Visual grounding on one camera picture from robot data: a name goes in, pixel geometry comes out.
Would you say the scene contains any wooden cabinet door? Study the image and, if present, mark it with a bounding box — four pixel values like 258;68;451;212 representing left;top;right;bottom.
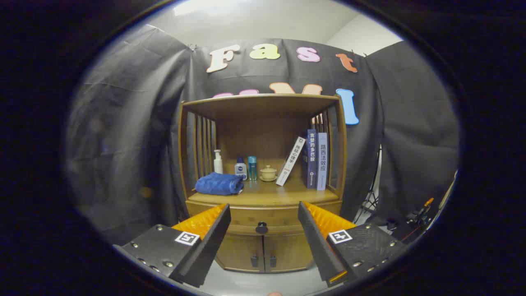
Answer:
214;234;264;272
264;234;315;273

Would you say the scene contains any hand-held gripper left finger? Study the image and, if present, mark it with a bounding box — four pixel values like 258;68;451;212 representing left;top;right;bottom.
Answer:
113;203;231;288

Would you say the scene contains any wooden drawer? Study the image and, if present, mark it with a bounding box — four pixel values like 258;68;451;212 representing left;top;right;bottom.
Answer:
186;200;343;237

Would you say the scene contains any wooden countertop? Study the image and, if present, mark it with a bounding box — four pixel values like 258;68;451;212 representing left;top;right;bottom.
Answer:
188;177;340;207

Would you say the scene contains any dark blue book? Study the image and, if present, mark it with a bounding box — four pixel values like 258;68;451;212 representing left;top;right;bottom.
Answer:
303;129;318;189

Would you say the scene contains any black device with orange tip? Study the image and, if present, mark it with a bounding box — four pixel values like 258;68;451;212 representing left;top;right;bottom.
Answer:
386;197;436;243

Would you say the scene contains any blue folded towel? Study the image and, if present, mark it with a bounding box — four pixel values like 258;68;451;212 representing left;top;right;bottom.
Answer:
195;172;245;196

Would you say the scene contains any pale purple book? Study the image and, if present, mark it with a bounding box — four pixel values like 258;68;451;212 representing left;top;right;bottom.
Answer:
316;132;328;191

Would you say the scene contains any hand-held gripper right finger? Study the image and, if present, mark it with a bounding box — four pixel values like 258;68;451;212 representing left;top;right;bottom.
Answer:
298;201;407;287

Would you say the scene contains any white bottle blue cap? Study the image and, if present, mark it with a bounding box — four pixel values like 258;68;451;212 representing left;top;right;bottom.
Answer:
234;157;248;180

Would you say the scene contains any white book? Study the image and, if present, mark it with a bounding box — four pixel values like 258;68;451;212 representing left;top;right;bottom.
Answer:
276;136;307;187

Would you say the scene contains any wooden cabinet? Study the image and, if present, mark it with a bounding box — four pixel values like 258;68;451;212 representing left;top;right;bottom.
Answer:
178;93;348;273

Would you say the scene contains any beige lidded tea cup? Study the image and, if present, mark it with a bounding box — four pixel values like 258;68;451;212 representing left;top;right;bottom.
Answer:
259;165;278;182

